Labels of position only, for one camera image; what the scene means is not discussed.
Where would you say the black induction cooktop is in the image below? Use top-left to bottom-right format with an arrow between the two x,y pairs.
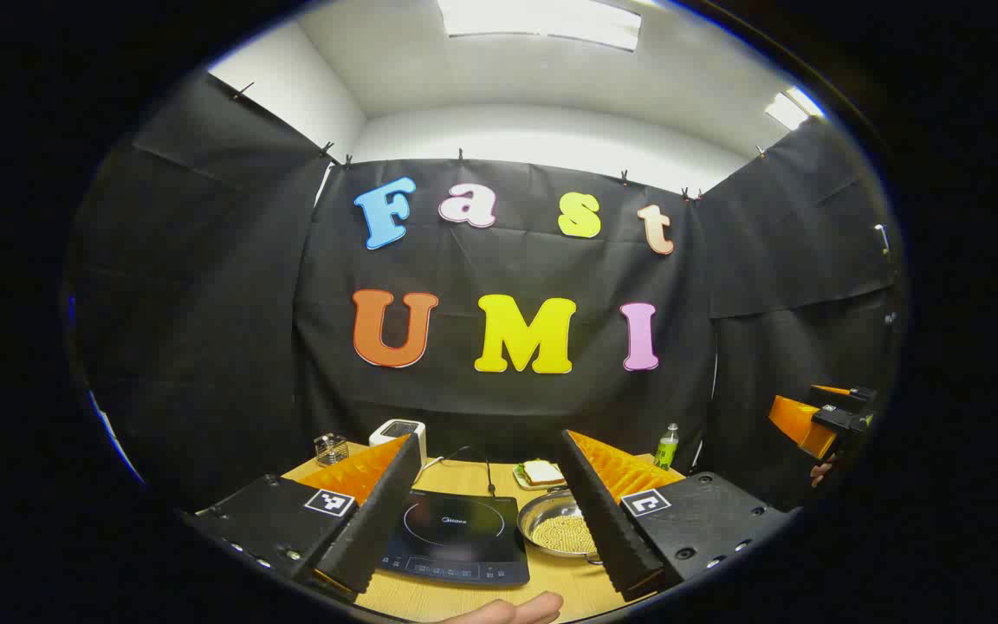
378,490 -> 531,588

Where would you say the large ceiling light panel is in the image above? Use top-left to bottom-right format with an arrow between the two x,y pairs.
437,0 -> 643,51

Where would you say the white sandwich plate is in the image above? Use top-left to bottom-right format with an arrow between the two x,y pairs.
513,464 -> 567,491

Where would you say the small ceiling light panel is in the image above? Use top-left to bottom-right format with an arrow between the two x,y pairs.
765,87 -> 825,131

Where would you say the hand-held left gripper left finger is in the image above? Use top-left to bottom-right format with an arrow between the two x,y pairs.
183,433 -> 424,603

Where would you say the black power cable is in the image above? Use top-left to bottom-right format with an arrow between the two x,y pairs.
438,445 -> 497,497

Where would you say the black backdrop cloth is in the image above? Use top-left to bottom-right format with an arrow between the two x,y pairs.
66,69 -> 907,512

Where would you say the stainless steel pot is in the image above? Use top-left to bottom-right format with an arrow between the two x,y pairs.
518,487 -> 609,566

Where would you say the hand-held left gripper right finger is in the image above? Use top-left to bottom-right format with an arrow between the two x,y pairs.
558,429 -> 790,603

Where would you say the green drink bottle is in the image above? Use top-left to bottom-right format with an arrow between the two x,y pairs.
654,423 -> 680,471

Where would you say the white toaster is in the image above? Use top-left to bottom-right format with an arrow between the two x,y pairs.
369,419 -> 427,465

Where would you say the pile of yellow soybeans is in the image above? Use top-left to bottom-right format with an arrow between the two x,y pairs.
555,513 -> 597,556

